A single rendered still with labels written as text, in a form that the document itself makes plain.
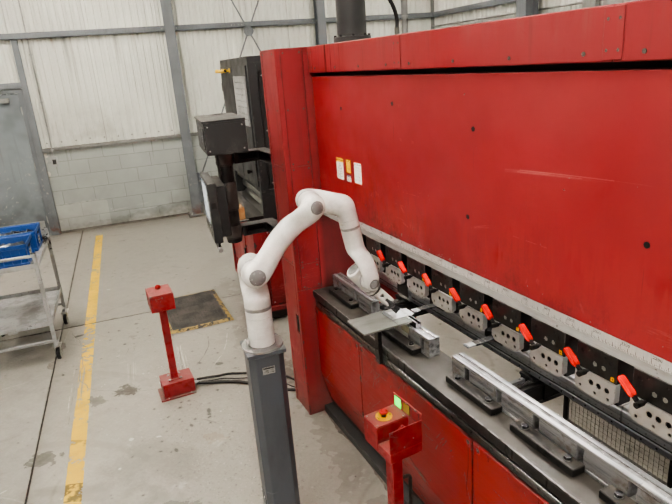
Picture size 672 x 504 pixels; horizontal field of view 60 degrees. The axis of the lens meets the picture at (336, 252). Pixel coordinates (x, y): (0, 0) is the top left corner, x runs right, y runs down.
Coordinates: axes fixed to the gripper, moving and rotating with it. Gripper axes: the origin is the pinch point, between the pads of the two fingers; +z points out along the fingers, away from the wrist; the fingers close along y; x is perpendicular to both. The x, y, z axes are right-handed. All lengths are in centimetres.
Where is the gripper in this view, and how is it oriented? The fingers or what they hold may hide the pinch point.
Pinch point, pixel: (392, 306)
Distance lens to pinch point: 287.1
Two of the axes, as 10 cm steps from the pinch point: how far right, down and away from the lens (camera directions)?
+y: -4.3, -2.6, 8.7
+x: -6.5, 7.5, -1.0
